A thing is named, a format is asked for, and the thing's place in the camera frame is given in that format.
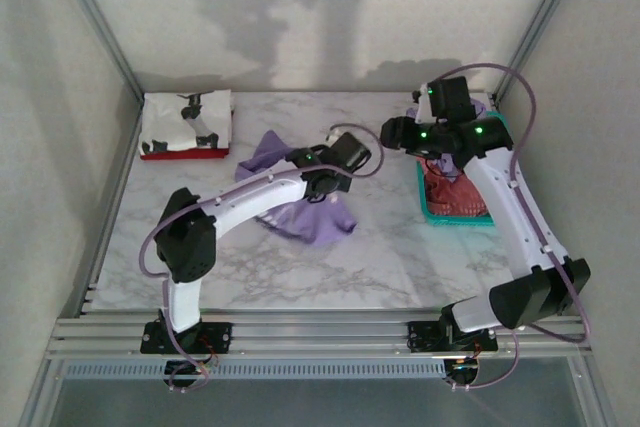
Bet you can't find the plain purple t-shirt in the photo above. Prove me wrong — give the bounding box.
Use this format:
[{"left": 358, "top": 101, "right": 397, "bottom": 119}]
[{"left": 234, "top": 129, "right": 359, "bottom": 247}]

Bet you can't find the crumpled pink-red t-shirt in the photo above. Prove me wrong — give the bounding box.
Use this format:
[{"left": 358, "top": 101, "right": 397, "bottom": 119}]
[{"left": 419, "top": 156, "right": 489, "bottom": 218}]

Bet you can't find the teal plastic basket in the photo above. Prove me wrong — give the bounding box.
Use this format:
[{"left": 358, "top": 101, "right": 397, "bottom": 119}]
[{"left": 414, "top": 109, "right": 514, "bottom": 226}]

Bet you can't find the folded red t-shirt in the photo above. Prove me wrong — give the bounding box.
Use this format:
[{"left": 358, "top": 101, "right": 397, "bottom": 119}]
[{"left": 139, "top": 146, "right": 231, "bottom": 162}]

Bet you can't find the folded white black-print t-shirt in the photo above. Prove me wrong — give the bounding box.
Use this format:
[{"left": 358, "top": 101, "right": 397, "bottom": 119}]
[{"left": 138, "top": 89, "right": 236, "bottom": 154}]

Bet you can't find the black base electronics board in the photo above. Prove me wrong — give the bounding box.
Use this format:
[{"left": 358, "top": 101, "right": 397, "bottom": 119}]
[
  {"left": 443, "top": 354, "right": 482, "bottom": 388},
  {"left": 163, "top": 356, "right": 221, "bottom": 388}
]

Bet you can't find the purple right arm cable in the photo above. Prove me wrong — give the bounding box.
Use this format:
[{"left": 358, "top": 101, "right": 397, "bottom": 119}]
[{"left": 434, "top": 62, "right": 591, "bottom": 394}]

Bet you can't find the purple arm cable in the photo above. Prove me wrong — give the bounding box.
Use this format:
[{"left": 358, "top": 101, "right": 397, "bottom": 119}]
[
  {"left": 434, "top": 62, "right": 591, "bottom": 394},
  {"left": 138, "top": 122, "right": 386, "bottom": 396}
]

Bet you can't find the aluminium front frame rail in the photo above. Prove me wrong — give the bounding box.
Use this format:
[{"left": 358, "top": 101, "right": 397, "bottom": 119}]
[{"left": 47, "top": 309, "right": 594, "bottom": 361}]

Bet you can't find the aluminium frame post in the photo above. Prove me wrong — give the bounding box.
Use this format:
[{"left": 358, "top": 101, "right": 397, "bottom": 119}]
[
  {"left": 47, "top": 0, "right": 147, "bottom": 103},
  {"left": 492, "top": 0, "right": 594, "bottom": 103}
]

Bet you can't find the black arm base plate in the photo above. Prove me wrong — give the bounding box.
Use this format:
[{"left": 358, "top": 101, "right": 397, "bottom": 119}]
[
  {"left": 407, "top": 319, "right": 499, "bottom": 353},
  {"left": 139, "top": 321, "right": 235, "bottom": 354}
]

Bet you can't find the grey slotted cable duct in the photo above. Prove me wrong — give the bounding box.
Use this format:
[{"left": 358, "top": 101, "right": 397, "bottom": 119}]
[{"left": 59, "top": 359, "right": 449, "bottom": 381}]

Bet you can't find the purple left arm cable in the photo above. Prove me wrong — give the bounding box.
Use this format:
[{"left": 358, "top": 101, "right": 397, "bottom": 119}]
[{"left": 138, "top": 122, "right": 386, "bottom": 396}]

